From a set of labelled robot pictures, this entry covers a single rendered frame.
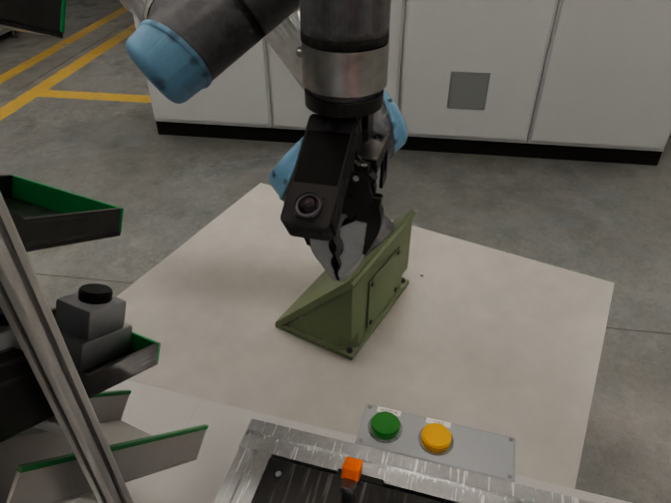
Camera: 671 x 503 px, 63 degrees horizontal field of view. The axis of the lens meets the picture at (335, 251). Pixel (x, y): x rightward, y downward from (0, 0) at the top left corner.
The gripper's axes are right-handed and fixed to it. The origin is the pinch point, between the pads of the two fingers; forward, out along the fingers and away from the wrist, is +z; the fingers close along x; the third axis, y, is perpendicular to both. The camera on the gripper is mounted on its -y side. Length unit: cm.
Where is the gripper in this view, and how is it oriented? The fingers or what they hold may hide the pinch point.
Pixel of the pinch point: (336, 274)
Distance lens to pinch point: 59.8
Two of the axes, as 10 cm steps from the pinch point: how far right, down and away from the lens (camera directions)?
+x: -9.6, -1.6, 2.1
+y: 2.7, -5.8, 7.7
